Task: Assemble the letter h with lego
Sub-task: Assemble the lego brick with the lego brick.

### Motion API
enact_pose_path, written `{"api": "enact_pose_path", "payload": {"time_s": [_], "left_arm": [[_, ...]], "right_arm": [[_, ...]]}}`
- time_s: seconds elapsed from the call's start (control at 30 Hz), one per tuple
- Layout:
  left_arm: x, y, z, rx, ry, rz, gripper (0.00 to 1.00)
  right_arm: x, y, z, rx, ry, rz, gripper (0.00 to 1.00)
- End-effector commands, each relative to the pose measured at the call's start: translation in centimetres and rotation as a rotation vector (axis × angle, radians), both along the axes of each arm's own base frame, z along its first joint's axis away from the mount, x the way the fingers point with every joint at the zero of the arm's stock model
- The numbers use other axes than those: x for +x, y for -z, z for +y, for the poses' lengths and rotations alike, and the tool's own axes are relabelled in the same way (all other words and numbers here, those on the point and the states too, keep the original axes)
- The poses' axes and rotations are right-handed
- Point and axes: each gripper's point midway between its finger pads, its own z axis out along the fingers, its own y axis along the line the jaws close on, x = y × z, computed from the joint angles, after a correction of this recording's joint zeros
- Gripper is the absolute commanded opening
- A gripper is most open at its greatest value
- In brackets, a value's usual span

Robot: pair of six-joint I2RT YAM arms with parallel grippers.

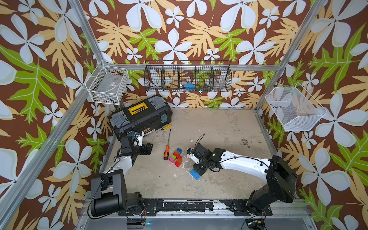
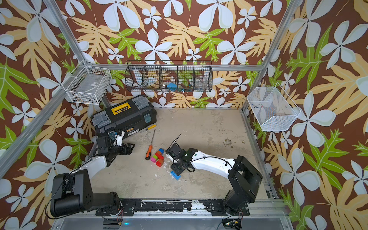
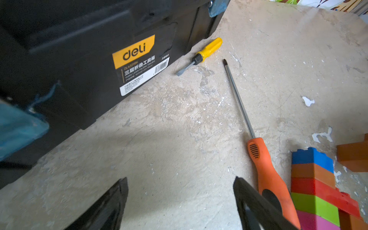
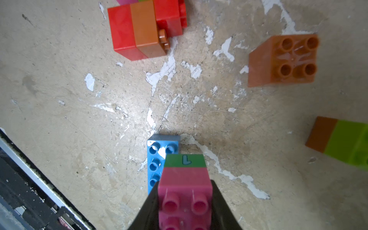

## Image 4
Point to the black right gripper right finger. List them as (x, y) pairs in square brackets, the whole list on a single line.
[(222, 217)]

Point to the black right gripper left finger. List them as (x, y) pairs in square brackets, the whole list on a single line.
[(148, 216)]

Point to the red long lego brick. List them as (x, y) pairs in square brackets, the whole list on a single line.
[(171, 16)]

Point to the lime green lego brick front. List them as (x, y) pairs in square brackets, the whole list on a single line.
[(349, 143)]

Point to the dark green lego brick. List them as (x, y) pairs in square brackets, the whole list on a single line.
[(185, 160)]

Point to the magenta lego brick front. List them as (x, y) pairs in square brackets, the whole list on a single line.
[(185, 197)]

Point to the red square lego brick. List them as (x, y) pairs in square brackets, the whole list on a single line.
[(122, 33)]

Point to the light blue long lego brick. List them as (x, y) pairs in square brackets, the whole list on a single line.
[(158, 147)]

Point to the brown lego brick front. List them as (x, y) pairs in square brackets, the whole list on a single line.
[(321, 132)]

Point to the magenta lego brick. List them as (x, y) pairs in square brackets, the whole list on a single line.
[(185, 197), (126, 2)]

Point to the brown lego brick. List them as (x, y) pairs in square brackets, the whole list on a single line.
[(145, 29), (321, 132), (284, 59)]

